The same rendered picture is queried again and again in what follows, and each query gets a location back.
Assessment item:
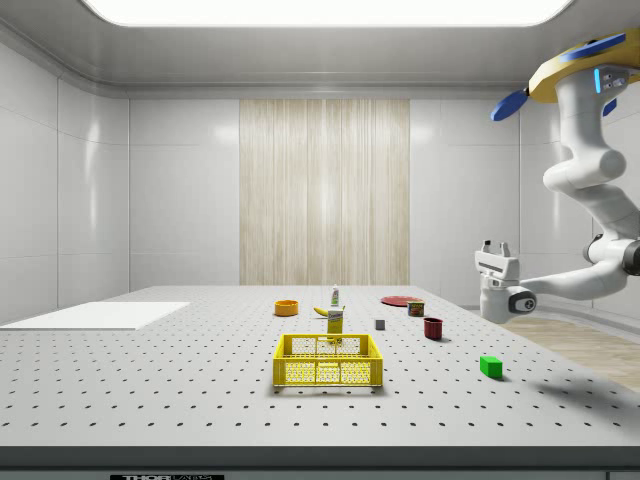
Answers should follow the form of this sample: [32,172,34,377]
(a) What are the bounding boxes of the white board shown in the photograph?
[0,301,192,331]

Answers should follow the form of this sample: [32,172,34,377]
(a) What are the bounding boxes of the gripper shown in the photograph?
[474,240,520,282]

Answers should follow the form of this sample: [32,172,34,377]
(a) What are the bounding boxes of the yellow basket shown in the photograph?
[272,333,385,388]

